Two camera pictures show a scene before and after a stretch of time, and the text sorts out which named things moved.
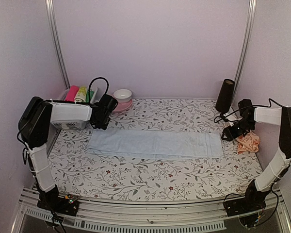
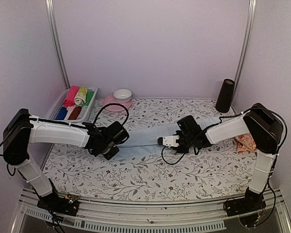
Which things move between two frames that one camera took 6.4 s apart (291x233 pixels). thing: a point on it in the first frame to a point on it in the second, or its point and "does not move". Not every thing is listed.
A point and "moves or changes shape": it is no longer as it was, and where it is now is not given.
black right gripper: x=231 y=134 to x=181 y=151
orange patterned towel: x=249 y=141 does not move
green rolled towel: x=87 y=97 does not move
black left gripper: x=105 y=127 to x=110 y=155
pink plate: x=121 y=106 does not move
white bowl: x=122 y=95 does not move
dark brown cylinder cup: x=225 y=96 does not move
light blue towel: x=155 y=144 moves or changes shape
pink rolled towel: x=72 y=93 does not move
